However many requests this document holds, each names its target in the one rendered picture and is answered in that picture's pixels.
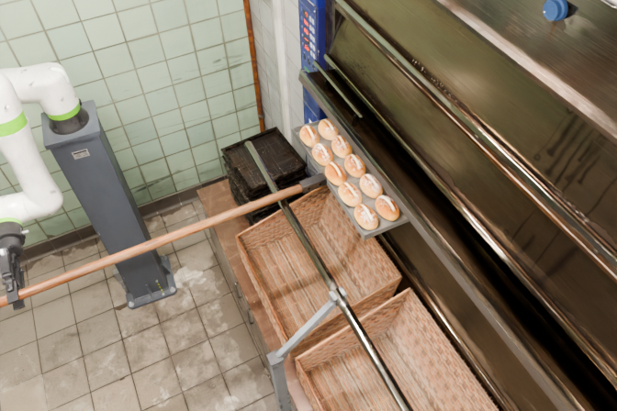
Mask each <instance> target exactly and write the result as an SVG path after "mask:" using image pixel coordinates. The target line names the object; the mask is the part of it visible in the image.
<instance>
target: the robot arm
mask: <svg viewBox="0 0 617 411"><path fill-rule="evenodd" d="M33 103H38V104H40V105H41V107H42V109H43V111H44V112H45V113H46V114H47V115H48V117H49V127H50V130H51V131H52V132H53V133H55V134H58V135H69V134H73V133H75V132H77V131H79V130H81V129H82V128H84V127H85V126H86V125H87V123H88V121H89V115H88V113H87V111H86V110H85V109H84V108H82V107H81V105H82V102H81V99H80V98H79V99H78V96H77V94H76V92H75V90H74V88H73V85H72V83H71V80H70V78H69V76H68V74H67V72H66V71H65V69H64V68H63V67H62V66H61V65H60V64H59V63H56V62H45V63H40V64H36V65H31V66H27V67H17V68H5V69H0V151H1V152H2V154H3V155H4V157H5V158H6V160H7V162H8V163H9V165H10V167H11V168H12V170H13V172H14V174H15V176H16V177H17V179H18V181H19V183H20V186H21V188H22V189H23V192H20V193H16V194H9V195H4V196H0V270H1V275H2V278H3V279H5V280H4V281H2V284H6V299H7V303H8V304H9V305H10V304H13V309H14V311H17V310H18V309H21V308H23V307H25V302H24V299H23V300H20V301H19V296H18V290H20V289H23V288H25V282H24V269H20V259H19V257H20V256H21V255H22V254H23V245H24V244H25V238H26V234H27V233H29V231H28V230H26V231H24V229H23V223H25V222H27V221H29V220H32V219H35V218H39V217H45V216H50V215H53V214H55V213H57V212H58V211H59V210H60V209H61V208H62V205H63V195H62V192H61V190H60V189H59V187H58V186H57V184H56V183H55V182H54V181H53V179H52V177H51V176H50V173H49V171H48V169H47V167H46V165H45V163H44V161H43V159H42V158H41V156H40V154H39V150H38V147H37V145H36V142H35V140H34V137H33V134H32V131H31V127H30V124H29V120H28V118H27V117H26V115H25V112H24V110H23V107H22V105H21V104H33Z"/></svg>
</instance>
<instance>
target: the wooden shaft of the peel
mask: <svg viewBox="0 0 617 411"><path fill-rule="evenodd" d="M302 192H303V190H302V187H301V185H300V183H299V184H296V185H294V186H291V187H289V188H286V189H284V190H282V191H279V192H276V193H274V194H270V195H268V196H265V197H263V198H260V199H257V200H255V201H252V202H250V203H248V204H245V205H241V206H238V207H236V208H233V209H231V210H229V211H226V212H224V213H221V214H218V215H216V216H213V217H210V218H207V219H204V220H202V221H199V222H197V223H195V224H192V225H190V226H187V227H184V228H180V229H178V230H176V231H173V232H171V233H168V234H165V235H163V236H160V237H158V238H156V239H152V240H149V241H146V242H144V243H141V244H139V245H137V246H134V247H132V248H129V249H126V250H123V251H120V252H118V253H115V254H112V255H110V256H107V257H105V258H103V259H100V260H98V261H93V262H91V263H88V264H86V265H84V266H81V267H79V268H76V269H73V270H71V271H68V272H65V273H62V274H60V275H57V276H54V277H52V278H50V279H47V280H45V281H42V282H39V283H35V284H33V285H31V286H28V287H26V288H23V289H20V290H18V296H19V301H20V300H23V299H25V298H28V297H31V296H32V295H35V294H39V293H42V292H44V291H47V290H49V289H51V288H54V287H56V286H59V285H61V284H64V283H68V282H70V281H72V280H75V279H78V278H80V277H83V276H85V275H87V274H90V273H92V272H96V271H99V270H102V269H104V268H106V267H108V266H111V265H113V264H116V263H119V262H121V261H124V260H127V259H130V258H132V257H135V256H137V255H140V254H142V253H144V252H147V251H149V250H154V249H156V248H159V247H161V246H163V245H166V244H168V243H171V242H173V241H176V240H179V239H182V238H184V237H187V236H190V235H192V234H195V233H197V232H199V231H202V230H204V229H207V228H211V227H214V226H216V225H218V224H220V223H223V222H226V221H228V220H231V219H233V218H235V217H239V216H242V215H244V214H247V213H249V212H252V211H254V210H256V209H259V208H261V207H264V206H268V205H270V204H272V203H275V202H278V201H280V200H283V199H285V198H288V197H290V196H292V195H295V194H299V193H302ZM7 305H8V303H7V299H6V295H4V296H1V297H0V308H1V307H4V306H7Z"/></svg>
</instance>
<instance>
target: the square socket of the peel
mask: <svg viewBox="0 0 617 411"><path fill-rule="evenodd" d="M299 183H300V185H301V187H302V190H303V192H302V193H303V194H304V193H307V192H309V191H312V190H315V189H317V188H320V187H322V186H324V185H326V184H327V179H326V177H325V176H324V174H323V173H320V174H317V175H315V176H312V177H309V178H308V179H305V180H302V181H300V182H299Z"/></svg>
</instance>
